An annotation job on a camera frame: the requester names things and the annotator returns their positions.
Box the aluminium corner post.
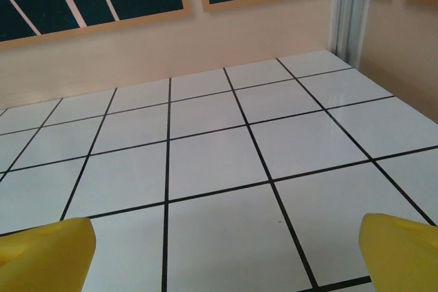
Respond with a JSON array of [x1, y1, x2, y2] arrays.
[[327, 0, 373, 68]]

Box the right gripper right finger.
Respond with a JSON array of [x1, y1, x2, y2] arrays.
[[359, 213, 438, 292]]

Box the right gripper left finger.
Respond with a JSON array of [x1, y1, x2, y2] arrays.
[[0, 217, 97, 292]]

